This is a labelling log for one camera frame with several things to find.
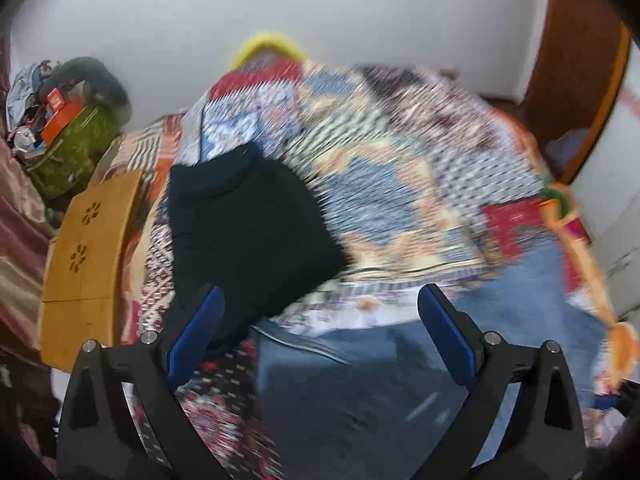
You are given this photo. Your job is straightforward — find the white door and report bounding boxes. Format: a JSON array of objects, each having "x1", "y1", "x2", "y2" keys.
[{"x1": 570, "y1": 50, "x2": 640, "y2": 321}]

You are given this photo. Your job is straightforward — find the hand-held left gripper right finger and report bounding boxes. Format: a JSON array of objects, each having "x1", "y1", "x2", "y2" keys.
[{"x1": 417, "y1": 284, "x2": 587, "y2": 480}]

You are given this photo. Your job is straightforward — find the grey long pillow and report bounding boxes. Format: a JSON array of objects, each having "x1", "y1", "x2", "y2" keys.
[{"x1": 47, "y1": 56, "x2": 132, "y2": 123}]

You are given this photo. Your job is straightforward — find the black folded garment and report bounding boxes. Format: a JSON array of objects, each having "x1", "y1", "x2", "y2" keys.
[{"x1": 162, "y1": 144, "x2": 348, "y2": 356}]

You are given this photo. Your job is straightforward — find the green patterned storage bag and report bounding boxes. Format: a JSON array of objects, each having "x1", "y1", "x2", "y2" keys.
[{"x1": 22, "y1": 105, "x2": 121, "y2": 198}]

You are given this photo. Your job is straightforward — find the wooden lap desk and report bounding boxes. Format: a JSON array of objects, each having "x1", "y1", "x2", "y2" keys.
[{"x1": 39, "y1": 169, "x2": 146, "y2": 373}]

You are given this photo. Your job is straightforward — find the flat orange box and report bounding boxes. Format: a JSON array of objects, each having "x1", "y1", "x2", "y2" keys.
[{"x1": 40, "y1": 100, "x2": 86, "y2": 143}]

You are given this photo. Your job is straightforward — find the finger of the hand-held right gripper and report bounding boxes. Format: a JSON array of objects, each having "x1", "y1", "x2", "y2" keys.
[{"x1": 592, "y1": 380, "x2": 640, "y2": 412}]

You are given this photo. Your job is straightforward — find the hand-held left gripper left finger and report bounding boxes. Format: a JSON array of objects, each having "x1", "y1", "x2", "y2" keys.
[{"x1": 56, "y1": 285, "x2": 226, "y2": 480}]

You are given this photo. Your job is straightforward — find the pile of clothes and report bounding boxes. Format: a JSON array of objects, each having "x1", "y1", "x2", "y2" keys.
[{"x1": 7, "y1": 60, "x2": 61, "y2": 151}]

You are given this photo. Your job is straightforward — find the patchwork printed blanket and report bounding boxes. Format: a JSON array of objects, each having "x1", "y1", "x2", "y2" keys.
[{"x1": 115, "y1": 55, "x2": 640, "y2": 480}]

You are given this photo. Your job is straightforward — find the brown wooden door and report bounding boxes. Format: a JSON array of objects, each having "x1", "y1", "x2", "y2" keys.
[{"x1": 520, "y1": 0, "x2": 631, "y2": 186}]

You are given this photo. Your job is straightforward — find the striped pink gold curtain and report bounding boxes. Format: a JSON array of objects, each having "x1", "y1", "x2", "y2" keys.
[{"x1": 0, "y1": 35, "x2": 56, "y2": 351}]

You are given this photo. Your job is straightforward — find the blue denim pants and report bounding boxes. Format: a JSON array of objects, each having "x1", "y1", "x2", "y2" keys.
[{"x1": 250, "y1": 237, "x2": 608, "y2": 480}]

